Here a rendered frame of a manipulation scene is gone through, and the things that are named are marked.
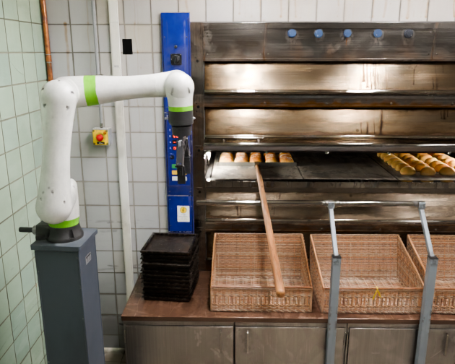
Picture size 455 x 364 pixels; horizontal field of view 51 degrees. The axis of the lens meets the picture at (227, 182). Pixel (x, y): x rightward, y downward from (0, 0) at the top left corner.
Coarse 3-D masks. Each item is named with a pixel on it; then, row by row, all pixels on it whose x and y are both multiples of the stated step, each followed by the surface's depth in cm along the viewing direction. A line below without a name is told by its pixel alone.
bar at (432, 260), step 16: (336, 240) 244; (336, 256) 238; (432, 256) 238; (336, 272) 239; (432, 272) 238; (336, 288) 242; (432, 288) 241; (336, 304) 244; (432, 304) 243; (336, 320) 247; (416, 352) 254
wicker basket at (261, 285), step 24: (216, 240) 296; (240, 240) 295; (264, 240) 295; (288, 240) 295; (216, 264) 296; (240, 264) 296; (264, 264) 295; (288, 264) 295; (216, 288) 255; (240, 288) 255; (264, 288) 254; (288, 288) 254; (312, 288) 254
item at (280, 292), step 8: (256, 168) 309; (264, 192) 259; (264, 200) 244; (264, 208) 232; (264, 216) 223; (264, 224) 216; (272, 232) 204; (272, 240) 194; (272, 248) 186; (272, 256) 179; (272, 264) 174; (280, 272) 167; (280, 280) 161; (280, 288) 155; (280, 296) 154
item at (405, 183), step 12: (216, 180) 292; (228, 180) 292; (240, 180) 292; (252, 180) 292; (264, 180) 292; (276, 180) 292; (288, 180) 292; (300, 180) 292; (312, 180) 292; (324, 180) 292; (336, 180) 292; (348, 180) 292; (360, 180) 292; (372, 180) 292; (384, 180) 292; (396, 180) 292; (408, 180) 292; (420, 180) 292; (432, 180) 292; (444, 180) 292
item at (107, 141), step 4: (96, 128) 278; (100, 128) 278; (104, 128) 278; (108, 128) 278; (92, 132) 276; (96, 132) 276; (100, 132) 276; (108, 132) 277; (92, 136) 277; (104, 136) 277; (108, 136) 277; (92, 140) 278; (96, 140) 278; (104, 140) 278; (108, 140) 278; (96, 144) 278; (100, 144) 278; (104, 144) 278; (108, 144) 278
